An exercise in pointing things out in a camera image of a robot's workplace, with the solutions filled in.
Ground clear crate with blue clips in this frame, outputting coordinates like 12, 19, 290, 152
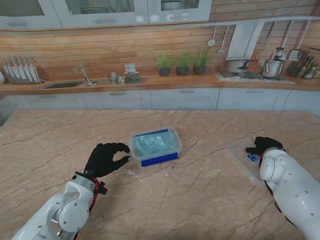
128, 125, 183, 169

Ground red black left arm cables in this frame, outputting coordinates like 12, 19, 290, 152
72, 176, 101, 240

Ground knife block with knives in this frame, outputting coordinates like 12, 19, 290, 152
1, 55, 42, 85

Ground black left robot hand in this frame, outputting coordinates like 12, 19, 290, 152
83, 142, 132, 179

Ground dark kitchen sink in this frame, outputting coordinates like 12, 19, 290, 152
43, 81, 85, 90

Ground stack of white dishes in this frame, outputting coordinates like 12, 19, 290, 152
124, 63, 140, 82

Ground steel saucepan with black handle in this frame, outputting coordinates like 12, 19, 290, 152
226, 59, 260, 74

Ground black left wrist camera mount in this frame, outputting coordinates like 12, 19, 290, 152
96, 181, 109, 195

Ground red black arm cables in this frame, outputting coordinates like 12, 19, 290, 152
72, 176, 101, 240
264, 182, 298, 228

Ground clear bubble film sheet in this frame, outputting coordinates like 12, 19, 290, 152
133, 133, 180, 156

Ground clear lid with blue label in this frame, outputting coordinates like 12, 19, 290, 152
227, 136, 267, 185

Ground steel sink faucet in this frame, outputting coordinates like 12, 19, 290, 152
74, 61, 98, 88

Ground red black right arm cables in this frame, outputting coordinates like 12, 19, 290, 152
264, 182, 298, 228

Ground potted green herb plant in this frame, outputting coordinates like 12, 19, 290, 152
175, 51, 193, 76
192, 49, 211, 76
154, 51, 175, 77

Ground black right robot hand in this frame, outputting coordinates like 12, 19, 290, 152
244, 136, 286, 156

